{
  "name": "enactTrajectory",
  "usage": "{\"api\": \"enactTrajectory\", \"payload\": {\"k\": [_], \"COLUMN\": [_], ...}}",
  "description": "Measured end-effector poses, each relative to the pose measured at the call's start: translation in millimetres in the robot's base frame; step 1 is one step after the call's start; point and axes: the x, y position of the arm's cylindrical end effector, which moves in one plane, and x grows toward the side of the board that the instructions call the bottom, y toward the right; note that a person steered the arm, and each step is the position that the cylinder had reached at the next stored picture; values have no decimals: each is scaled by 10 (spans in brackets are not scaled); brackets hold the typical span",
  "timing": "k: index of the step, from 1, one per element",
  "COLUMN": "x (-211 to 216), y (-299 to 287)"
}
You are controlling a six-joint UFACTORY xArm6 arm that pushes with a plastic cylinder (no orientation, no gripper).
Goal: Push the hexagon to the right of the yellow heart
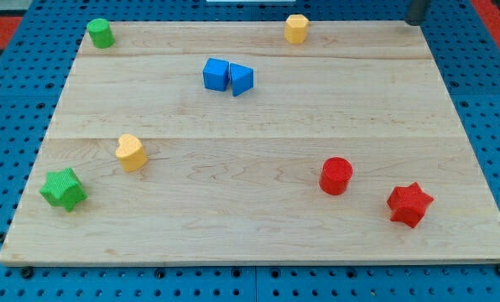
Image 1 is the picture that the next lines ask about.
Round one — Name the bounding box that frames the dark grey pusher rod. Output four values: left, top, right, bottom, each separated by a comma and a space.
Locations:
404, 0, 429, 26

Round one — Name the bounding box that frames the yellow hexagon block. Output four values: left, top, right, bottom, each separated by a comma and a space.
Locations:
284, 14, 310, 44

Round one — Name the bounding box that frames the yellow heart block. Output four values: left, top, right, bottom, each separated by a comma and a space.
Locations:
115, 134, 148, 172

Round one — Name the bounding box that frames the red cylinder block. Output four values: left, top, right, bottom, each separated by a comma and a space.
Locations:
319, 157, 353, 195

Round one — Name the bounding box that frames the blue triangle block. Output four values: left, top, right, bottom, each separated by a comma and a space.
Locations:
230, 63, 254, 96

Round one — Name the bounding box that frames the red star block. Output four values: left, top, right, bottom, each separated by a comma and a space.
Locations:
387, 182, 434, 228

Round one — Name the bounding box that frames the blue cube block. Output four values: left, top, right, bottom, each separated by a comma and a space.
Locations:
202, 58, 230, 91

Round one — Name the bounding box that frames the wooden board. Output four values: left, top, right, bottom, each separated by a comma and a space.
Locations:
0, 21, 500, 267

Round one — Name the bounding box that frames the green cylinder block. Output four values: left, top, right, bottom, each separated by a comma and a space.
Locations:
86, 18, 115, 49

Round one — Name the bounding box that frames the green star block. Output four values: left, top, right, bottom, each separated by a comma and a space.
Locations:
39, 168, 87, 212

